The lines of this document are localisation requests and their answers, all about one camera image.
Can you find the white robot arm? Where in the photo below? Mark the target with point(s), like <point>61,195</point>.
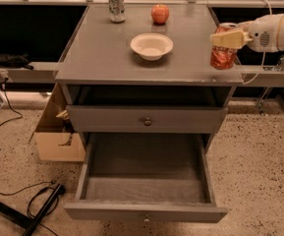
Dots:
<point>280,36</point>

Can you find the black object on rail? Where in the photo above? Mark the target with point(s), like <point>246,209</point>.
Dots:
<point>14,61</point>

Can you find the cardboard box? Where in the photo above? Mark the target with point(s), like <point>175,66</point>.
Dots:
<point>55,137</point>

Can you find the closed grey top drawer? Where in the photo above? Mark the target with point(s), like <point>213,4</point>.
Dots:
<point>147,119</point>

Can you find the grey drawer cabinet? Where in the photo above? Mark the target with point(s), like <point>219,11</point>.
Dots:
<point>137,77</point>

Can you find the silver green soda can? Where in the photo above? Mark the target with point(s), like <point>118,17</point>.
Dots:
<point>117,11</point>

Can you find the red apple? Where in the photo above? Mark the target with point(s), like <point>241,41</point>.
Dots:
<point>160,14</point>

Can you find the white bowl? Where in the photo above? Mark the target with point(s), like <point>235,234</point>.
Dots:
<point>151,46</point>

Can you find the red coke can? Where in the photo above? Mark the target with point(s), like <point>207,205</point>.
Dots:
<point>222,58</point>

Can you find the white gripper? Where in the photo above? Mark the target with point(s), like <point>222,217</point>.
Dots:
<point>263,33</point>

